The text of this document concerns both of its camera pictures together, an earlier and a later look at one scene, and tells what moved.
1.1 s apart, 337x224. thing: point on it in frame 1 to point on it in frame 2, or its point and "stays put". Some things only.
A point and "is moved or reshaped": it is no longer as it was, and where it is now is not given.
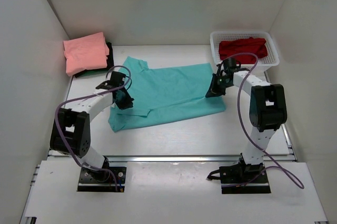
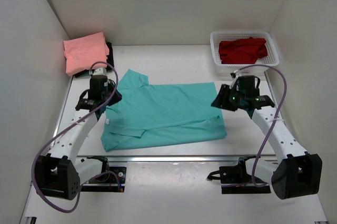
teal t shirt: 162,95 is moved or reshaped
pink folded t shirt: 86,52 stays put
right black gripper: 214,91 to 220,101
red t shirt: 253,44 stays put
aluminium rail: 172,158 stays put
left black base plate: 111,179 stays put
